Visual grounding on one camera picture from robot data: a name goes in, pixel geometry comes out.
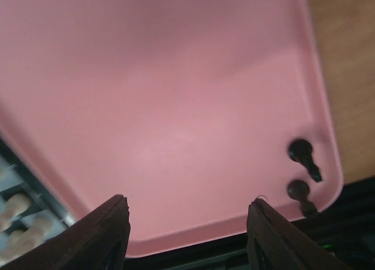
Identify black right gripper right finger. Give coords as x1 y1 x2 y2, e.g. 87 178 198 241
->
247 198 351 269

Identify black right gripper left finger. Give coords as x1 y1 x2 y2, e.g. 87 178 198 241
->
2 194 131 269

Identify black and white chessboard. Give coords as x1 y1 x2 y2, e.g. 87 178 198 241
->
1 141 76 266

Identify white rook near corner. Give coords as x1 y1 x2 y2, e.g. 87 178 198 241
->
9 217 52 255

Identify white pawn near end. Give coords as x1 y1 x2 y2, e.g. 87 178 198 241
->
1 193 32 230

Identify pink plastic tray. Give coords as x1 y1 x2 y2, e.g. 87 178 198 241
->
1 0 344 257

